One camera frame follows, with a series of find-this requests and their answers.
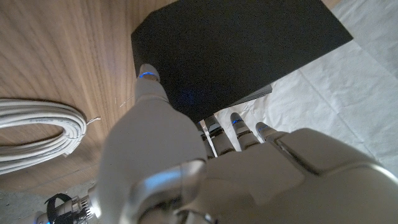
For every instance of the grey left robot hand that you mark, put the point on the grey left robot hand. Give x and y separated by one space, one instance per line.
264 186

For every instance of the black foam board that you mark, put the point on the black foam board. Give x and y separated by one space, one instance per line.
233 46

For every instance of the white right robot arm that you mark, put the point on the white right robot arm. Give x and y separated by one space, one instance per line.
74 207

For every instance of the white cloth backdrop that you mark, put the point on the white cloth backdrop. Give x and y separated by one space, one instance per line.
326 102

